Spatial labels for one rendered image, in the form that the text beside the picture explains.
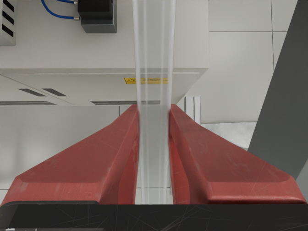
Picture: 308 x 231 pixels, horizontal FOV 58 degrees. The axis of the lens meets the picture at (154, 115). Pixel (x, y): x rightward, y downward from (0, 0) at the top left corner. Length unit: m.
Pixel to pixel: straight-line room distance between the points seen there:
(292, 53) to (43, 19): 0.41
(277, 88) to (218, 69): 0.94
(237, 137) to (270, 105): 0.91
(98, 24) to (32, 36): 0.12
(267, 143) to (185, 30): 0.31
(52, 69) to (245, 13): 0.90
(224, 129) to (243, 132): 0.07
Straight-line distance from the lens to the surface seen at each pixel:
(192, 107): 0.76
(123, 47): 0.46
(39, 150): 1.14
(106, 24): 0.44
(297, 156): 0.17
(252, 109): 1.14
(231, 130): 1.09
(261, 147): 0.21
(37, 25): 0.51
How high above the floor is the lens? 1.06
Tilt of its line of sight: 86 degrees down
